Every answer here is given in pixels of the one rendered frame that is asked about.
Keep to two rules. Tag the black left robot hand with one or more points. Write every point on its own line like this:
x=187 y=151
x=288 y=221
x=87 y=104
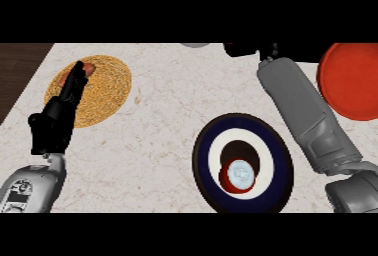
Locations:
x=54 y=123

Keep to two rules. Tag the yellow woven round placemat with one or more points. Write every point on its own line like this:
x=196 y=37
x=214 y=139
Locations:
x=105 y=90

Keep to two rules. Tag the grey round object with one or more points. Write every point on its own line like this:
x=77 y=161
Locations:
x=195 y=45

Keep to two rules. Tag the red bell pepper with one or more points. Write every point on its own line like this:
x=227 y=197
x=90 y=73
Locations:
x=88 y=68

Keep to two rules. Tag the red bowl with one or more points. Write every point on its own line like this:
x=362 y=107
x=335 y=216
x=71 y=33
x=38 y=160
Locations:
x=351 y=80

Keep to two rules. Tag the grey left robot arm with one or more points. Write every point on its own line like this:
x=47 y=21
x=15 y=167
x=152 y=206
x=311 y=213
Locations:
x=29 y=186

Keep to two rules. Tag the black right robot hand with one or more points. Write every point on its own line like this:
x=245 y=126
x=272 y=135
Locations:
x=242 y=49

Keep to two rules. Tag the navy and white plate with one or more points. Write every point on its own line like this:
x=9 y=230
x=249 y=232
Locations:
x=280 y=160

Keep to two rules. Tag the red can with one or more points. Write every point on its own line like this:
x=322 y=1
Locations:
x=241 y=175

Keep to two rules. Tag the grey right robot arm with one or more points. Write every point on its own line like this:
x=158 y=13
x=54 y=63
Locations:
x=310 y=123

